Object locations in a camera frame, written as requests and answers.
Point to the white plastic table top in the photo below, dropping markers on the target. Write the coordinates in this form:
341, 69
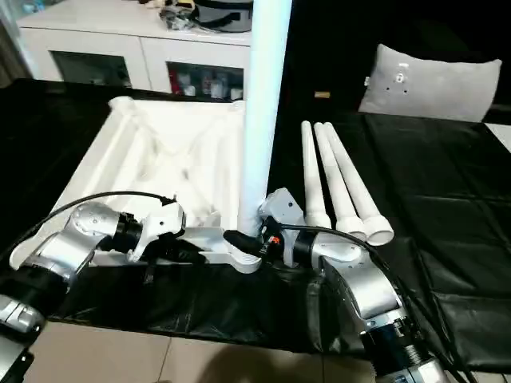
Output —
159, 159

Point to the white plastic table leg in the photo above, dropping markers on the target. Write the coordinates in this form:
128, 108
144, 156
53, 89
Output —
263, 119
313, 179
339, 187
359, 187

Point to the small brown tag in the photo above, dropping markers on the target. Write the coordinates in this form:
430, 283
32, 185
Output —
322, 94

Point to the black table mat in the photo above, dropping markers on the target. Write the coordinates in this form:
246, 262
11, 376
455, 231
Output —
439, 199

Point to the white glass-door cabinet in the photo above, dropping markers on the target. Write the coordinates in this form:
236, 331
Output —
120, 52

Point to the grey pillow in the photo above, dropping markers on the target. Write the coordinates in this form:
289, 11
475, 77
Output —
431, 84

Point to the grey pot on cabinet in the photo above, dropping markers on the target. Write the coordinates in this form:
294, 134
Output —
223, 16

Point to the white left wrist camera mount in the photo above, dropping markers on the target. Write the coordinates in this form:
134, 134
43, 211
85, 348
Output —
159, 225

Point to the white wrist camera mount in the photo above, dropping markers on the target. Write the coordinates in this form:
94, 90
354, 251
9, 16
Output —
283, 207
159, 225

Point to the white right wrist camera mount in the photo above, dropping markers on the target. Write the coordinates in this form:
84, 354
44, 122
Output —
283, 207

